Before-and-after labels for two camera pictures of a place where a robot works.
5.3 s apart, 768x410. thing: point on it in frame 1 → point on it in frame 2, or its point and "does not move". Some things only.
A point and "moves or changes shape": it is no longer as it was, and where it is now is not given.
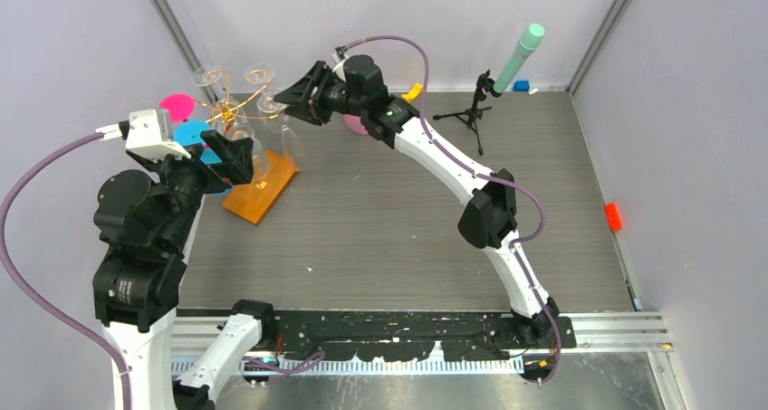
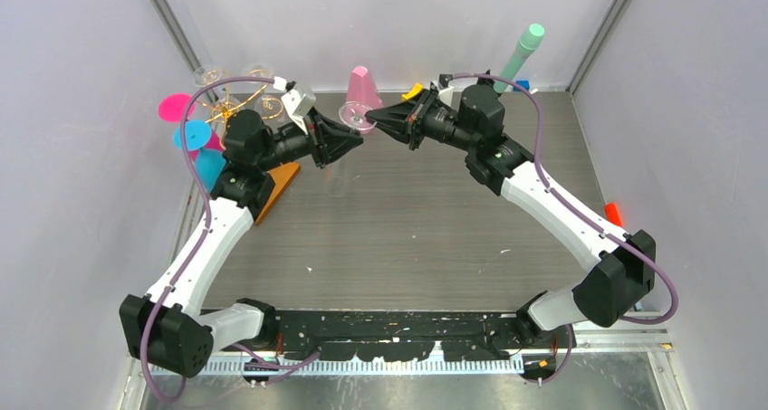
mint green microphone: (528, 42) does not move
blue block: (521, 86) does not move
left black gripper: (237, 160) → (326, 140)
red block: (613, 216) does not move
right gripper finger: (307, 88) → (399, 114)
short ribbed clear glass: (260, 157) moves or changes shape
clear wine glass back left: (206, 78) does not move
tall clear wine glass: (290, 147) → (338, 176)
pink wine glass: (181, 107) does not move
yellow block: (413, 93) does not move
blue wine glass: (187, 133) does not move
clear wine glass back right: (259, 72) does not move
